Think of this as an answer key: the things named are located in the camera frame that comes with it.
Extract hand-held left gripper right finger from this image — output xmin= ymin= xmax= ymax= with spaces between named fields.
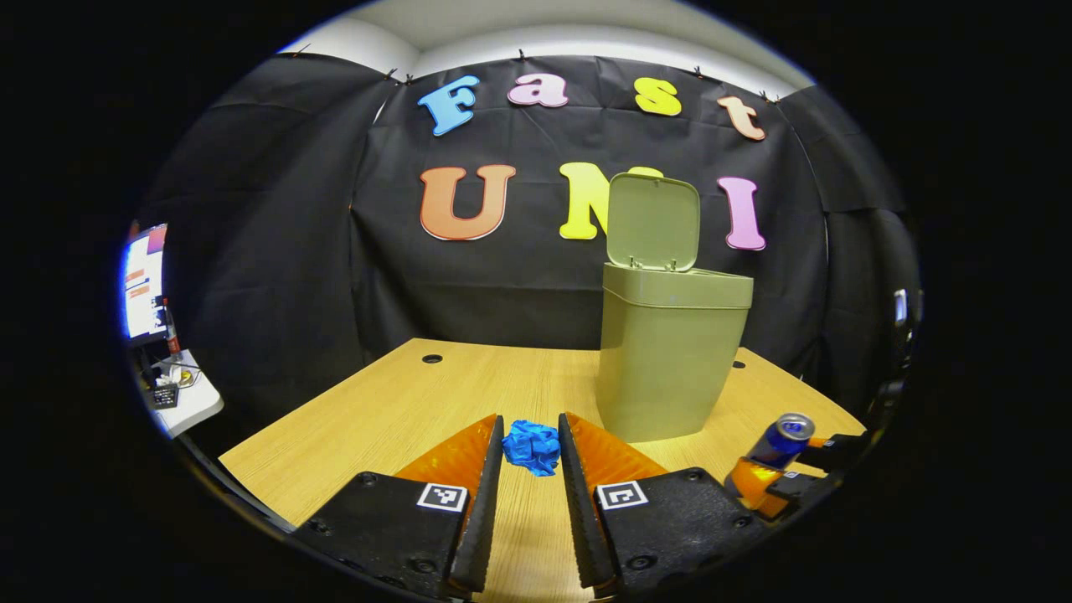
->
xmin=558 ymin=410 xmax=776 ymax=597

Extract green desktop garbage bin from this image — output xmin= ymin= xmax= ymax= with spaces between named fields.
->
xmin=595 ymin=172 xmax=755 ymax=445

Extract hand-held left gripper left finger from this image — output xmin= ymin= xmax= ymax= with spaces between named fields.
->
xmin=289 ymin=413 xmax=506 ymax=600

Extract black backdrop cloth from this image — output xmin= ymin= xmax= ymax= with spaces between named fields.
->
xmin=138 ymin=52 xmax=922 ymax=457

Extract blue pop can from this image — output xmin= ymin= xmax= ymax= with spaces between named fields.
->
xmin=741 ymin=412 xmax=817 ymax=472

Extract wooden desktop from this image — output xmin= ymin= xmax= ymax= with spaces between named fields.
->
xmin=218 ymin=338 xmax=868 ymax=603

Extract white side table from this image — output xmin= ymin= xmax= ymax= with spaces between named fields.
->
xmin=138 ymin=350 xmax=225 ymax=440

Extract blue paper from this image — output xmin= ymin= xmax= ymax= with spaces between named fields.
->
xmin=501 ymin=419 xmax=562 ymax=477

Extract computer monitor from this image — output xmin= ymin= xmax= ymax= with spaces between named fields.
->
xmin=124 ymin=224 xmax=168 ymax=346

